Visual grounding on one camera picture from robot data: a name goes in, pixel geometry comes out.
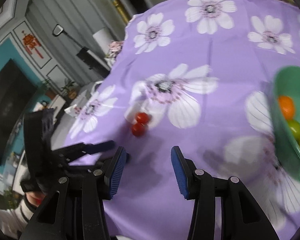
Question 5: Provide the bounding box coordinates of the striped sleeve forearm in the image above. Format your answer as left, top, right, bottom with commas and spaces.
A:
0, 195, 37, 239

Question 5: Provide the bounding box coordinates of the potted plant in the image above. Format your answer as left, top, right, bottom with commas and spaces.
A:
61, 79, 77, 100

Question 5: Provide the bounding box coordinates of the phone on selfie stick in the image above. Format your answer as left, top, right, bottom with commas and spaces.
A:
52, 23, 111, 77

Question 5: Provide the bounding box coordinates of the green plastic bowl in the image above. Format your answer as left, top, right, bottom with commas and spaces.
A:
271, 66, 300, 182

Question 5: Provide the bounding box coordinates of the white paper roll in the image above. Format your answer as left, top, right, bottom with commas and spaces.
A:
93, 27, 114, 54

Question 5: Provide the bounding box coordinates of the red cherry tomato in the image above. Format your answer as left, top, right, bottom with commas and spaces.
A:
131, 122, 146, 137
135, 112, 150, 125

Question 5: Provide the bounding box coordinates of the green fruit in bowl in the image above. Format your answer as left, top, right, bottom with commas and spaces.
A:
287, 120, 300, 141

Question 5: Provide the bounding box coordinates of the purple floral tablecloth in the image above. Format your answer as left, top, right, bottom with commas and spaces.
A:
65, 0, 300, 239

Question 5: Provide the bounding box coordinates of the red chinese knot decoration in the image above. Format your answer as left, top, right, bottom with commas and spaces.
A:
21, 30, 44, 59

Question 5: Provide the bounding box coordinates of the orange tangerine in bowl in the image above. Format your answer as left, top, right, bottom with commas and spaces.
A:
278, 95, 295, 120

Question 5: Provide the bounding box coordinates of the person's left hand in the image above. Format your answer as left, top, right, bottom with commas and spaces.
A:
25, 192, 46, 207

